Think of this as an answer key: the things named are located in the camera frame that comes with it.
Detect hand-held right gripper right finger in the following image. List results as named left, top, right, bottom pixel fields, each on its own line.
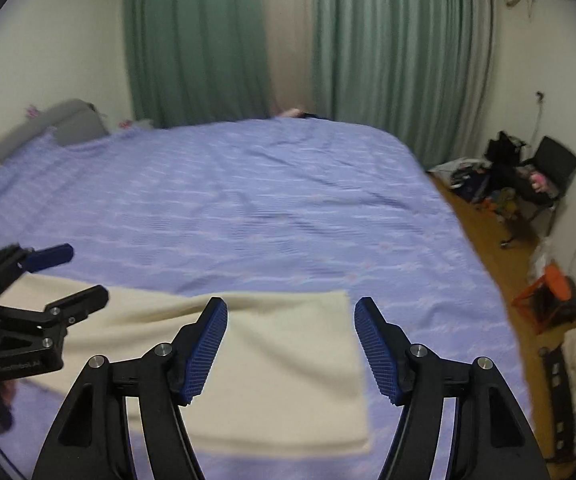
left=354, top=296, right=551, bottom=480

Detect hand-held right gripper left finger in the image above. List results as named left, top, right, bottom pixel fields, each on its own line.
left=30, top=296, right=229, bottom=480

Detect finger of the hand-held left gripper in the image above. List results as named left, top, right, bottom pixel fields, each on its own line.
left=43, top=285, right=110, bottom=328
left=20, top=243, right=75, bottom=272

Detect cream pants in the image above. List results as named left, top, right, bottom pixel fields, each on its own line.
left=0, top=275, right=374, bottom=456

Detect grey headboard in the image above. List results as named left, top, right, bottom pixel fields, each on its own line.
left=0, top=99, right=110, bottom=177

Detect bed with purple floral sheet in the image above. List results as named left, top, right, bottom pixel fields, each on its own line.
left=0, top=117, right=534, bottom=480

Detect white plastic bag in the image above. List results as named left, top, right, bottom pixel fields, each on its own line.
left=527, top=239, right=558, bottom=282

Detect orange bag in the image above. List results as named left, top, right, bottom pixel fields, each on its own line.
left=512, top=265, right=576, bottom=336

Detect pile of clutter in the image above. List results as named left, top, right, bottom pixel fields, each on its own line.
left=428, top=156, right=494, bottom=206

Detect black rack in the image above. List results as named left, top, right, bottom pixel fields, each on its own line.
left=539, top=346, right=576, bottom=465

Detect black chair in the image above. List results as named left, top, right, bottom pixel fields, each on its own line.
left=487, top=131, right=576, bottom=248

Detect beige curtain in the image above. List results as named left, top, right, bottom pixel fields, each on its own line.
left=259, top=0, right=320, bottom=117

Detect wall cable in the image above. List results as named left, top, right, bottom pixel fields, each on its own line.
left=532, top=90, right=545, bottom=147

